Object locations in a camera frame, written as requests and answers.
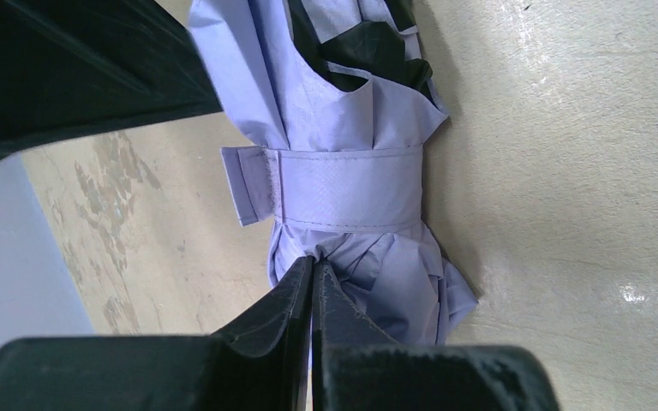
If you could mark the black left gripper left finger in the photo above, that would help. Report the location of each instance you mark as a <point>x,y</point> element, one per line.
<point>259,361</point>

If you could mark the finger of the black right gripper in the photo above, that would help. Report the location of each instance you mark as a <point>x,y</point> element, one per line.
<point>70,69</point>

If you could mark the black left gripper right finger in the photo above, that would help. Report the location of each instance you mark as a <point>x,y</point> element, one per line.
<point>357,366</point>

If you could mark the lavender umbrella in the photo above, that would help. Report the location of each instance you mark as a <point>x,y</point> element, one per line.
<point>337,102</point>

